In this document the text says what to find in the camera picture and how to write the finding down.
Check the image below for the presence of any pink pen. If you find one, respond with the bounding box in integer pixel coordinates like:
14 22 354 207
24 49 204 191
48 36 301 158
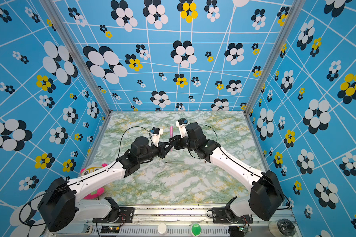
170 126 174 151

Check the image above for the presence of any right aluminium corner post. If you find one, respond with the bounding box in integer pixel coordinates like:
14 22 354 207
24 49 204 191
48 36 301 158
245 0 306 116

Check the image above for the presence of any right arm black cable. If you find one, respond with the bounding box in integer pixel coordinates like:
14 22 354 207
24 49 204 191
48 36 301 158
188 123 291 210

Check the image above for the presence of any left aluminium corner post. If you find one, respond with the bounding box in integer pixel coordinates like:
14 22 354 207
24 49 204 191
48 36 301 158
40 1 111 116

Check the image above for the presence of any green push button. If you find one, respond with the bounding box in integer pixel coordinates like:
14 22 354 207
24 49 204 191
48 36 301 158
190 223 202 237

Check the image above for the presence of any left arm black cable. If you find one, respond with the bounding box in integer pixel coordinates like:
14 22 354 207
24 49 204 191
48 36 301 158
18 125 152 227

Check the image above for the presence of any aluminium corner post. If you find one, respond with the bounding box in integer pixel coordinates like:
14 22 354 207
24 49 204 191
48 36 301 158
245 0 306 116
40 1 111 116

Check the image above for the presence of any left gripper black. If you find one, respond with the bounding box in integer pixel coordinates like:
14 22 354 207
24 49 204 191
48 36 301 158
139 141 174 165

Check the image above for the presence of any white push button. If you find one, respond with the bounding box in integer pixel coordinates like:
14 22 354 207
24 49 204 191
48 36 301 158
157 223 168 235

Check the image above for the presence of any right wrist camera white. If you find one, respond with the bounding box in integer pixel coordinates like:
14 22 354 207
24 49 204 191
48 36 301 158
176 118 188 138

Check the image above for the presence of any tape roll spool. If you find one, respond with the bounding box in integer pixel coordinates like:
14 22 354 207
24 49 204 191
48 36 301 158
269 219 296 237

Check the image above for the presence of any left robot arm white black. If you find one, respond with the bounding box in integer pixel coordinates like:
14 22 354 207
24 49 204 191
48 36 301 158
38 136 180 232

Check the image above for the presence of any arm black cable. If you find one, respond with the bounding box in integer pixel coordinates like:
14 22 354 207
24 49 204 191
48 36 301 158
188 123 291 210
18 125 152 227

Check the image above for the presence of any plush toy pink green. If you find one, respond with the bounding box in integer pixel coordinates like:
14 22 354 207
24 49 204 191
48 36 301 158
80 163 109 200

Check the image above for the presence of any light green pen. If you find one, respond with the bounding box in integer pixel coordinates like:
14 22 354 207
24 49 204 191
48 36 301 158
165 161 185 164

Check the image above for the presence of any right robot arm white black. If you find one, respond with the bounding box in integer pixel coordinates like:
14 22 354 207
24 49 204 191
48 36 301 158
169 118 286 223

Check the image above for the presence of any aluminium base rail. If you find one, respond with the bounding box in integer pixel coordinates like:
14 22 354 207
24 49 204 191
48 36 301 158
44 204 302 237

